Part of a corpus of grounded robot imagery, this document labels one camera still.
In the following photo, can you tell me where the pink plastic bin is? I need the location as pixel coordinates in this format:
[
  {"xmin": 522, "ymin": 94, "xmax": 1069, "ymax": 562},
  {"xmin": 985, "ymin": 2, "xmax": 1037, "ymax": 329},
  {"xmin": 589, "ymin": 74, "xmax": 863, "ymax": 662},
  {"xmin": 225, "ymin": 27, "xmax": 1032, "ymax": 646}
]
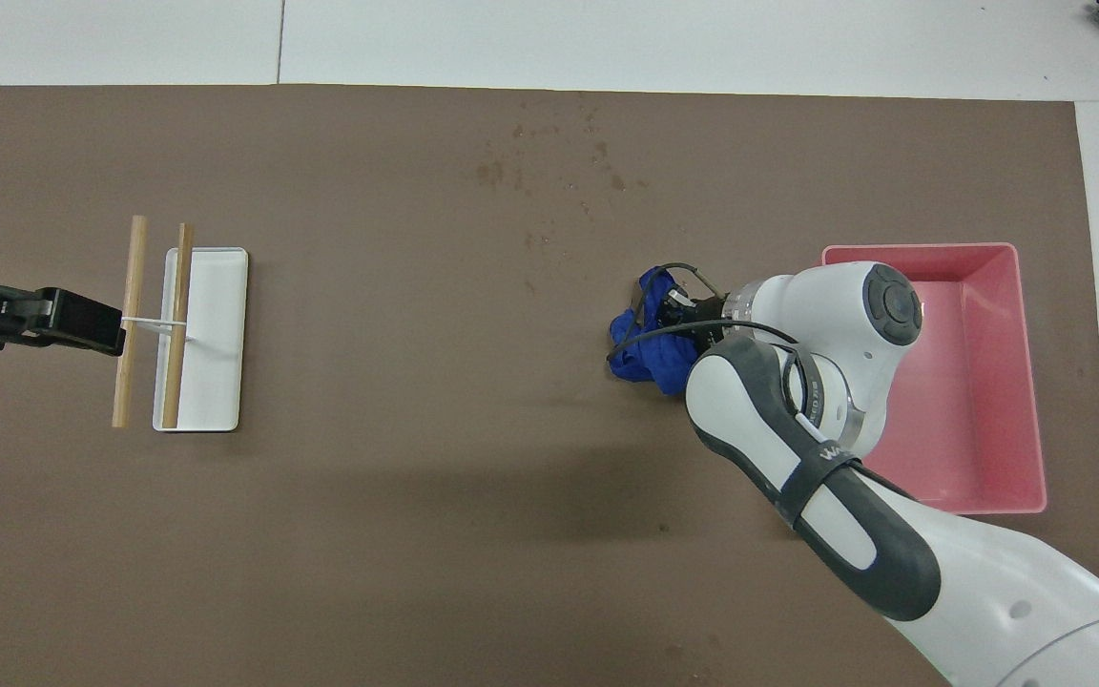
[{"xmin": 820, "ymin": 242, "xmax": 1049, "ymax": 515}]

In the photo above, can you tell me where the blue towel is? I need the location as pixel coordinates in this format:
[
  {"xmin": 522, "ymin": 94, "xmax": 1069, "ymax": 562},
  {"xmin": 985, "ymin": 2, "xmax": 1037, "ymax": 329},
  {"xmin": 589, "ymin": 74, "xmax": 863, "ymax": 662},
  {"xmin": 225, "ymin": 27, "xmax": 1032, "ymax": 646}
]
[{"xmin": 607, "ymin": 266, "xmax": 706, "ymax": 397}]

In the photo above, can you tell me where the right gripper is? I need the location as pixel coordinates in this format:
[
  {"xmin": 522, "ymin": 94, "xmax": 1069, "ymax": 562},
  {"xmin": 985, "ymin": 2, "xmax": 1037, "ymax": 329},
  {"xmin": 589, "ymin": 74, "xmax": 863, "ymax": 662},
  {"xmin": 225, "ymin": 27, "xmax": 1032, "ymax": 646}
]
[{"xmin": 665, "ymin": 291, "xmax": 729, "ymax": 336}]

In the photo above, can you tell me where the wooden two-bar rack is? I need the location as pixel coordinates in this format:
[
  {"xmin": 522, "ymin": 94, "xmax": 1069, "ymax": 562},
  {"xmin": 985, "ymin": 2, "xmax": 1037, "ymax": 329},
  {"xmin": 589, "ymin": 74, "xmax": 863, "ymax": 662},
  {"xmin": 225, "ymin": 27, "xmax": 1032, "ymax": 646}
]
[{"xmin": 111, "ymin": 215, "xmax": 197, "ymax": 430}]

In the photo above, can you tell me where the white rectangular tray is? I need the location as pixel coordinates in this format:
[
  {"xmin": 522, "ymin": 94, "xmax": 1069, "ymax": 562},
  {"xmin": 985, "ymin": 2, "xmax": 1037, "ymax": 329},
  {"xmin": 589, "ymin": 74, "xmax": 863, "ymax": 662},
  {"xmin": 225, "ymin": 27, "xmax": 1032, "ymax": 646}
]
[{"xmin": 152, "ymin": 246, "xmax": 251, "ymax": 434}]

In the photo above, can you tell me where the black cable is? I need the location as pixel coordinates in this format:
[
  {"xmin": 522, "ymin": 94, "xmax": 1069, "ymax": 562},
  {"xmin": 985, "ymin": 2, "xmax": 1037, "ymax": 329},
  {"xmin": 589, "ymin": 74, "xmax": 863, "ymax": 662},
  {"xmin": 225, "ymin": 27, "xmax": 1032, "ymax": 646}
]
[{"xmin": 606, "ymin": 262, "xmax": 803, "ymax": 383}]

